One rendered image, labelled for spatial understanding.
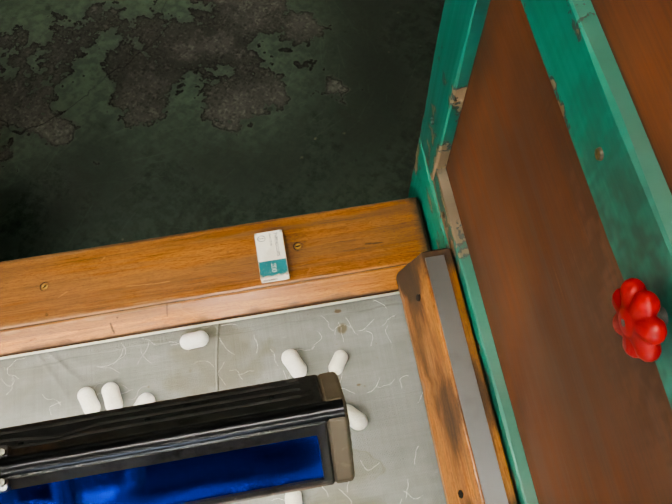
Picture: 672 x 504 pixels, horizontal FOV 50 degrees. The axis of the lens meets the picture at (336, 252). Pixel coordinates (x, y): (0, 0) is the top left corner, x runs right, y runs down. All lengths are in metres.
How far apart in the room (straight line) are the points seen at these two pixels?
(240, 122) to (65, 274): 1.07
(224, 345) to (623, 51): 0.61
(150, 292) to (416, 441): 0.36
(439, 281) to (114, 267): 0.40
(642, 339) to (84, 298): 0.70
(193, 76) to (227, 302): 1.23
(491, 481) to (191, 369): 0.37
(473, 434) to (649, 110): 0.43
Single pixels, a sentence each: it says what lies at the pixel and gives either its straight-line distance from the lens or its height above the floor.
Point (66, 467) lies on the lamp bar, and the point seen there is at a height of 1.11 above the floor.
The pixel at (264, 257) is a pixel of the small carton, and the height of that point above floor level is 0.78.
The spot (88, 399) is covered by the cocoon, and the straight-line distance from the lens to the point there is 0.90.
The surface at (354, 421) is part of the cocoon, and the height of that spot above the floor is 0.76.
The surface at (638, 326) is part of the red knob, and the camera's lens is 0.39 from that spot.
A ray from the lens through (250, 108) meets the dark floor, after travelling 1.97.
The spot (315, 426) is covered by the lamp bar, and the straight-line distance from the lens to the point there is 0.50.
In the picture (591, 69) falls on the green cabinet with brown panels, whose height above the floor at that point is 1.26.
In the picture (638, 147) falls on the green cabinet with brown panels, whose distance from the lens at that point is 0.42.
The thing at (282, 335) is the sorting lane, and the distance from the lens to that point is 0.90.
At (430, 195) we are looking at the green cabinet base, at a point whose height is 0.82.
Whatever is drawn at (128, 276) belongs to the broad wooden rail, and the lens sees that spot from 0.93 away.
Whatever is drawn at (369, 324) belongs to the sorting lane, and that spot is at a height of 0.74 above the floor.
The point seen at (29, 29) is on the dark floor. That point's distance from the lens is 2.29.
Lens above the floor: 1.59
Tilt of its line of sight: 66 degrees down
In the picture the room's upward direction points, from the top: straight up
